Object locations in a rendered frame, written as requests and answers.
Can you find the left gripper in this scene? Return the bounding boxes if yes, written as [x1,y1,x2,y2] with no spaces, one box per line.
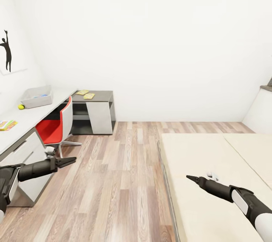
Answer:
[32,157,77,178]

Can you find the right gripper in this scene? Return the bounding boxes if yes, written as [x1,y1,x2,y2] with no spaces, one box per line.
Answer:
[186,175,223,199]

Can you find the toy box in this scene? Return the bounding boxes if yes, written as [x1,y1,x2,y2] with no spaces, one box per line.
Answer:
[20,85,53,109]

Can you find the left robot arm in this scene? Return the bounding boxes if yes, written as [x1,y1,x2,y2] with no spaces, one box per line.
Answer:
[0,146,77,228]

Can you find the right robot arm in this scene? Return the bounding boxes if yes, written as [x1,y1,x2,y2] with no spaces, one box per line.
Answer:
[186,171,272,242]

